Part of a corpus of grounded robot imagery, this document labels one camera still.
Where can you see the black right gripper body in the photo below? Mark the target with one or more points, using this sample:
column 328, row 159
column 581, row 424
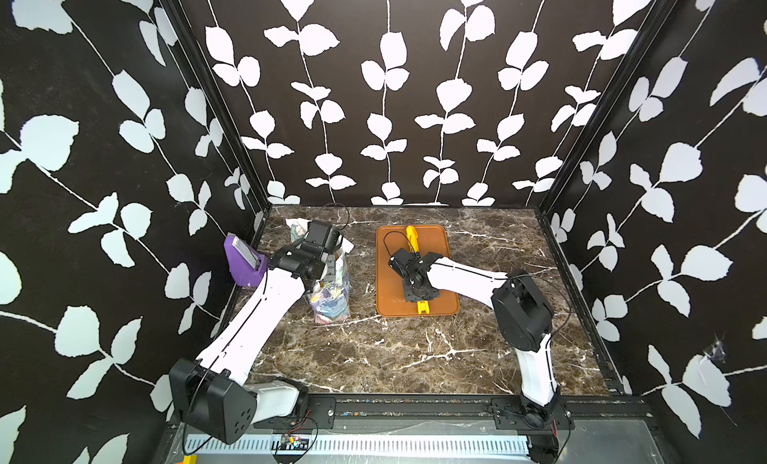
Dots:
column 411, row 295

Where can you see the yellow handled metal tongs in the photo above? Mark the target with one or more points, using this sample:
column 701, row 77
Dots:
column 413, row 237

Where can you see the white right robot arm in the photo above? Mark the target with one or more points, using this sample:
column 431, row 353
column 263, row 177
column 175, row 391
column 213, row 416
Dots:
column 524, row 316

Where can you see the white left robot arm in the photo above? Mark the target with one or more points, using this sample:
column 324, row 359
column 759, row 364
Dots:
column 209, row 391

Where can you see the brown plastic tray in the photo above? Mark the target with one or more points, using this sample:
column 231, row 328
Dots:
column 390, row 298

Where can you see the purple plastic box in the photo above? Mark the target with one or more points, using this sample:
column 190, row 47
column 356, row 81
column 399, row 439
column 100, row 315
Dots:
column 247, row 266

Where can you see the small electronics circuit board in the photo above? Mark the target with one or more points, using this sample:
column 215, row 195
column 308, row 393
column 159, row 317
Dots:
column 292, row 444

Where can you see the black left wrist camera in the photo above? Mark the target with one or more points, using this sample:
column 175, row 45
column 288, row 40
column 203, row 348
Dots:
column 323, row 236

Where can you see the black front mounting rail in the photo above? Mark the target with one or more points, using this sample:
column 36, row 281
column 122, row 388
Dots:
column 503, row 411

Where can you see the white slotted cable duct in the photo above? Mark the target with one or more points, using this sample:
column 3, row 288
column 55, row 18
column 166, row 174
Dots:
column 430, row 446

